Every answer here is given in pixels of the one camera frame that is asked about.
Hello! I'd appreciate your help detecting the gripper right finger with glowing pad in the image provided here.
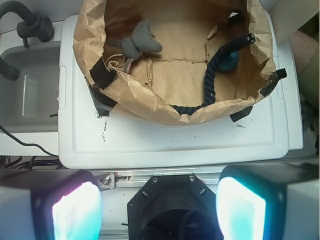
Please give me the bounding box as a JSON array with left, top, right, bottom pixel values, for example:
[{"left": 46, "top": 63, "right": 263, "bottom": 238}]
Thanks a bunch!
[{"left": 216, "top": 163, "right": 320, "bottom": 240}]

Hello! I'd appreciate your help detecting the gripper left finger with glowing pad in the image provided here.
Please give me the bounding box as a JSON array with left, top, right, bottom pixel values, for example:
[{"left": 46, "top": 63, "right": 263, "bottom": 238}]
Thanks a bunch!
[{"left": 0, "top": 169, "right": 103, "bottom": 240}]

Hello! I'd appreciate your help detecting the dark blue twisted rope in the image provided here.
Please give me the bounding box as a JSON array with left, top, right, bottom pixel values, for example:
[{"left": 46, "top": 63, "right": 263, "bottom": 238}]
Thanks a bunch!
[{"left": 172, "top": 33, "right": 257, "bottom": 116}]

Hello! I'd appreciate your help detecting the white plastic bin lid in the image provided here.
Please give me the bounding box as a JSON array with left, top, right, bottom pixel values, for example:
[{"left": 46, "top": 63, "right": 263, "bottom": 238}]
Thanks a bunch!
[{"left": 58, "top": 15, "right": 290, "bottom": 170}]

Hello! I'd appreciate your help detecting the grey sink basin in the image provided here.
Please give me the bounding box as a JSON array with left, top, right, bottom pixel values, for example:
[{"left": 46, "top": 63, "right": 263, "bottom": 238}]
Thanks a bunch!
[{"left": 0, "top": 41, "right": 60, "bottom": 133}]

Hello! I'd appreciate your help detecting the teal blue ball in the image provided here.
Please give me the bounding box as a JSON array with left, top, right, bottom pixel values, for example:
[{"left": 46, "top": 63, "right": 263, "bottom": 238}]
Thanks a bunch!
[{"left": 217, "top": 51, "right": 239, "bottom": 72}]

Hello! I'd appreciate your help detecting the dark grey faucet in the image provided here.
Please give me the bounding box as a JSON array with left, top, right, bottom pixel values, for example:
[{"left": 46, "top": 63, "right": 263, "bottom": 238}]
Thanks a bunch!
[{"left": 0, "top": 0, "right": 55, "bottom": 81}]

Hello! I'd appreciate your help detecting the brown paper bag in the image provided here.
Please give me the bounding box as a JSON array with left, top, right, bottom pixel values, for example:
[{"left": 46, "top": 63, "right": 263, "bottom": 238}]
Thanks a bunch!
[{"left": 73, "top": 0, "right": 287, "bottom": 126}]

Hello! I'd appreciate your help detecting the grey plush elephant toy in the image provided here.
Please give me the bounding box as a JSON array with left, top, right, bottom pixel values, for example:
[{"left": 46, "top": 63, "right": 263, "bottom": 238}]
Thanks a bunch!
[{"left": 106, "top": 20, "right": 163, "bottom": 74}]

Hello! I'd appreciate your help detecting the black power cable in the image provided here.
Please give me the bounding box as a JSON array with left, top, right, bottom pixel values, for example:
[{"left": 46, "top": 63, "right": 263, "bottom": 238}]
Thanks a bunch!
[{"left": 0, "top": 124, "right": 60, "bottom": 158}]

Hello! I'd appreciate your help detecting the aluminium rail with bracket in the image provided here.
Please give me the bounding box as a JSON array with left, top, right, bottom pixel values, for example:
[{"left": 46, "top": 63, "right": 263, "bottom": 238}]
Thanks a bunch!
[{"left": 93, "top": 171, "right": 221, "bottom": 191}]

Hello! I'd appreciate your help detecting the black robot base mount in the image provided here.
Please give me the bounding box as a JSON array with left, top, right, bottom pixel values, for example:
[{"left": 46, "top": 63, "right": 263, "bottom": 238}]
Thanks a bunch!
[{"left": 127, "top": 174, "right": 224, "bottom": 240}]

